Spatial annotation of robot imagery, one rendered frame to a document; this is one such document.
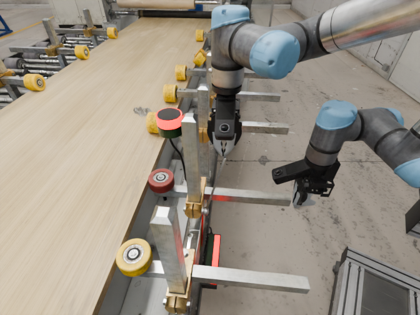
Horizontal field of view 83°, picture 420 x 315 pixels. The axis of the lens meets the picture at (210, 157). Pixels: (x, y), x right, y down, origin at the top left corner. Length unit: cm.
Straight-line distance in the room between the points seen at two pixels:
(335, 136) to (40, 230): 76
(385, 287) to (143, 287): 115
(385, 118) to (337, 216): 139
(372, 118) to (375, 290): 104
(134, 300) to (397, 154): 80
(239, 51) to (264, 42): 6
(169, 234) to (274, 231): 139
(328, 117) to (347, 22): 20
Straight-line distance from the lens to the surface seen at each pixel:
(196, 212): 72
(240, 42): 47
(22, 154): 106
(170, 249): 44
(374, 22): 47
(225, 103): 57
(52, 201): 82
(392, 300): 155
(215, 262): 81
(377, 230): 204
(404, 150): 59
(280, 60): 44
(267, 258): 164
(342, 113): 59
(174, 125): 54
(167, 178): 75
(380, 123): 65
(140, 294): 89
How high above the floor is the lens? 144
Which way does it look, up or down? 41 degrees down
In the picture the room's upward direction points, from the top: straight up
